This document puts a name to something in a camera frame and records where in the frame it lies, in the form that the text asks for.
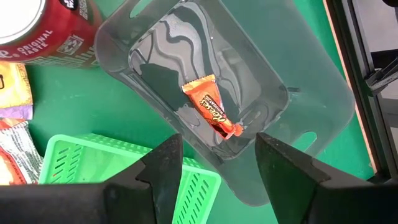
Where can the black desk leg bracket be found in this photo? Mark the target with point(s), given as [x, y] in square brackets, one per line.
[384, 76]

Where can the dark green plastic bin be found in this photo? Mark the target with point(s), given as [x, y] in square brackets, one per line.
[280, 46]

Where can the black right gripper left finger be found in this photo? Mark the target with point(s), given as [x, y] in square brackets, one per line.
[164, 174]

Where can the yellow purple candy bag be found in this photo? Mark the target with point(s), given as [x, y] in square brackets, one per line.
[15, 90]

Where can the red Coca-Cola can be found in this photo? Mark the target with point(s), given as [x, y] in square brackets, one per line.
[46, 31]

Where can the orange Reese's candy pack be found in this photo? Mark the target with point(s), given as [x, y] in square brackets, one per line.
[208, 105]

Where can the orange Reese's wrapper white back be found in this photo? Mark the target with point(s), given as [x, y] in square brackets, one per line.
[18, 149]

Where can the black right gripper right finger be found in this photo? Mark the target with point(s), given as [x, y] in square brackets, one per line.
[286, 180]

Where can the green plastic basket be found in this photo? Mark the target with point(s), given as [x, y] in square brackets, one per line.
[87, 155]

